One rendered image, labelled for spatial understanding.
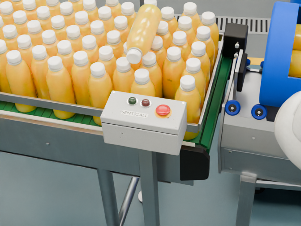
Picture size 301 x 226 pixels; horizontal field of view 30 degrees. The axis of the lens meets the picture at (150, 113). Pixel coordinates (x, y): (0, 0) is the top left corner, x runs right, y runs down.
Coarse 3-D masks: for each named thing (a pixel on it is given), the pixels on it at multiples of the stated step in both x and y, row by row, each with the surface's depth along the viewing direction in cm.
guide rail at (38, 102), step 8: (0, 96) 166; (8, 96) 165; (16, 96) 164; (24, 96) 164; (32, 104) 165; (40, 104) 164; (48, 104) 163; (56, 104) 162; (64, 104) 161; (72, 104) 160; (72, 112) 162; (80, 112) 161; (88, 112) 160; (96, 112) 160; (192, 128) 154
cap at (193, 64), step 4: (188, 60) 153; (192, 60) 153; (196, 60) 153; (188, 64) 152; (192, 64) 152; (196, 64) 152; (200, 64) 153; (188, 68) 152; (192, 68) 151; (196, 68) 152
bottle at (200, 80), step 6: (186, 72) 154; (192, 72) 153; (198, 72) 154; (198, 78) 153; (204, 78) 155; (198, 84) 154; (204, 84) 156; (198, 90) 155; (204, 90) 158; (204, 96) 160
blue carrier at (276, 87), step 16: (272, 16) 144; (288, 16) 143; (272, 32) 142; (288, 32) 141; (272, 48) 141; (288, 48) 140; (272, 64) 142; (288, 64) 141; (272, 80) 143; (288, 80) 142; (272, 96) 147; (288, 96) 146
